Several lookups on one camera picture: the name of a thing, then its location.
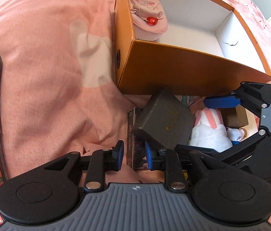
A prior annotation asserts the orange cardboard storage box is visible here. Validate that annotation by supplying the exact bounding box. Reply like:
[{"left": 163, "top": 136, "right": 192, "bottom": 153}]
[{"left": 115, "top": 0, "right": 271, "bottom": 96}]

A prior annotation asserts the pink patterned duvet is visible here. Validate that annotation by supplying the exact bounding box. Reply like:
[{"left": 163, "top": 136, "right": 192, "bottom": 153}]
[{"left": 0, "top": 0, "right": 271, "bottom": 231}]

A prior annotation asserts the gold and cream gift box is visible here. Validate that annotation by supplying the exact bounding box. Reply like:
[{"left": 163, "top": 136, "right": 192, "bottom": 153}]
[{"left": 219, "top": 105, "right": 249, "bottom": 129}]

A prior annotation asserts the pink pouch with red charm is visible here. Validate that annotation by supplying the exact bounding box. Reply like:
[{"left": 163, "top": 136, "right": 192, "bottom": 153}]
[{"left": 129, "top": 0, "right": 168, "bottom": 41}]

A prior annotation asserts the dark grey-brown gift box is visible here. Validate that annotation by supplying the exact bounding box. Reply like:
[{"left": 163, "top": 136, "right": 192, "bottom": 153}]
[{"left": 131, "top": 88, "right": 195, "bottom": 150}]

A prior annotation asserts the brown plush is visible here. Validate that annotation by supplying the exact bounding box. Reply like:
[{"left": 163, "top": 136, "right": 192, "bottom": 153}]
[{"left": 226, "top": 128, "right": 247, "bottom": 145}]

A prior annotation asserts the white pink black plush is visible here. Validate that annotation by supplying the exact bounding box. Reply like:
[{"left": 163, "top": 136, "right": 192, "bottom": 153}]
[{"left": 188, "top": 108, "right": 233, "bottom": 153}]

